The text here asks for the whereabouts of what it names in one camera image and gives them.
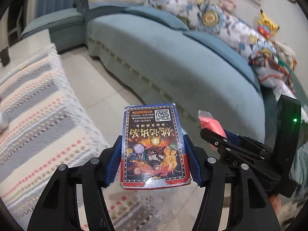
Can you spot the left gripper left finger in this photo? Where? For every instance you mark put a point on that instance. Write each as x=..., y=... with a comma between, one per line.
x=57, y=207

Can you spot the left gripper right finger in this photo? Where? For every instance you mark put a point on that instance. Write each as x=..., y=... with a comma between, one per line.
x=250, y=208

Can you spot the playing card box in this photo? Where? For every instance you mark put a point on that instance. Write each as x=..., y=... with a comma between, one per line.
x=153, y=150

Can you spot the right hand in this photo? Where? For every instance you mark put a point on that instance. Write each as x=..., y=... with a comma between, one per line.
x=276, y=203

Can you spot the striped woven tablecloth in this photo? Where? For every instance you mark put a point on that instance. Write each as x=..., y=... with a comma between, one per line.
x=62, y=109

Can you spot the white red plush toy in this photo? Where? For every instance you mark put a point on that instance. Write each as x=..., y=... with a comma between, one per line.
x=271, y=72

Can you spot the pink white bottle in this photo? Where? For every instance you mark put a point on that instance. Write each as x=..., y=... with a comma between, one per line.
x=4, y=121

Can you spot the white sheep plush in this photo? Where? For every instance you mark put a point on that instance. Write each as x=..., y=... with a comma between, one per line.
x=286, y=54

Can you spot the blue seat cushion right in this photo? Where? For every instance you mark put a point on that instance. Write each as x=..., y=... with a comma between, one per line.
x=227, y=53

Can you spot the blue seat cushion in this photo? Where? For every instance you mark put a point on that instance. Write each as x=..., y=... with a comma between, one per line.
x=159, y=16
x=227, y=53

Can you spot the blue sofa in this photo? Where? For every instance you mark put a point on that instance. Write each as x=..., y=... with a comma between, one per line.
x=162, y=65

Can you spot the yellow Pikachu plush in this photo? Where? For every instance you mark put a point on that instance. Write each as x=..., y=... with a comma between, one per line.
x=266, y=27

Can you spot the black mug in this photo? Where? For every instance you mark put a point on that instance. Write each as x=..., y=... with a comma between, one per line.
x=4, y=55

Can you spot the floral back cushion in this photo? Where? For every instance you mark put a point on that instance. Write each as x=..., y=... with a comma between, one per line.
x=205, y=16

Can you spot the pink pig plush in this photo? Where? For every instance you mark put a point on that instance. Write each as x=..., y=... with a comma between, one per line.
x=228, y=5

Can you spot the blue seat cushion left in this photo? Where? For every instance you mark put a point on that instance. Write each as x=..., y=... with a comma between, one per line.
x=159, y=16

